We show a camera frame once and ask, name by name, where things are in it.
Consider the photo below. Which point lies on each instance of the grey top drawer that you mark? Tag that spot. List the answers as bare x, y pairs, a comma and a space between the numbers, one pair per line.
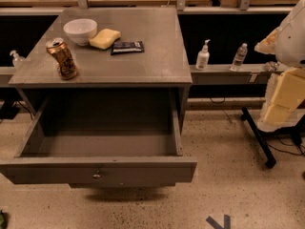
102, 136

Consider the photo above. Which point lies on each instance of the black stand leg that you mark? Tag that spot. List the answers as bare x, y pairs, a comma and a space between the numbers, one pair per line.
271, 162

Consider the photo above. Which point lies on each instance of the grey drawer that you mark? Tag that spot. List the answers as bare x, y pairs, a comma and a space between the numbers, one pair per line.
119, 185
102, 136

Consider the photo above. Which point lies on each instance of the dark snack packet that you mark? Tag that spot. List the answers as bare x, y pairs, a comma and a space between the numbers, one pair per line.
120, 47

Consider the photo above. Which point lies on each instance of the crumpled clear wrapper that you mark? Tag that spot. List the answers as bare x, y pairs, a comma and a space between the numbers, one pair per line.
271, 66

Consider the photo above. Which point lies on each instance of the grey drawer cabinet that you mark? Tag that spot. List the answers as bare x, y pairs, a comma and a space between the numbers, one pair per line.
163, 64

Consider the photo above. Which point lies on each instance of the grey bottom drawer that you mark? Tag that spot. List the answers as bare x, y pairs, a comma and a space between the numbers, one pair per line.
119, 185

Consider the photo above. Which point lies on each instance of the clear pump bottle left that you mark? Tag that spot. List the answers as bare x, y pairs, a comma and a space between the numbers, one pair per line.
17, 60

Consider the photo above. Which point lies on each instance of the clear water bottle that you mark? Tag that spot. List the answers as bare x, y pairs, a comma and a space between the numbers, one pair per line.
239, 57

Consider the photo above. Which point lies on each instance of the yellow sponge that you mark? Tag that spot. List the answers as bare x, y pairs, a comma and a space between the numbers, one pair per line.
105, 38

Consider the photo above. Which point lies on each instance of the white bowl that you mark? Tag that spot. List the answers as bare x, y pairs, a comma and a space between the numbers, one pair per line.
80, 31

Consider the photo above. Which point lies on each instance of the crushed gold soda can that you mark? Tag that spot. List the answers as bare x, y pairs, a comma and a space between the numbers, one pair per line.
60, 51

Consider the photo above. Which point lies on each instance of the white pump lotion bottle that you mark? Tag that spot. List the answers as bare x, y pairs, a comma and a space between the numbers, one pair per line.
203, 56

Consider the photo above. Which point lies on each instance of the yellow foam padded gripper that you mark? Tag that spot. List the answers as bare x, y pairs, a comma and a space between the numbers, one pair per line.
292, 44

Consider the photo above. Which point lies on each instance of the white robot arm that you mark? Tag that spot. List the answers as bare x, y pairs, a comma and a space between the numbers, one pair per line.
287, 41

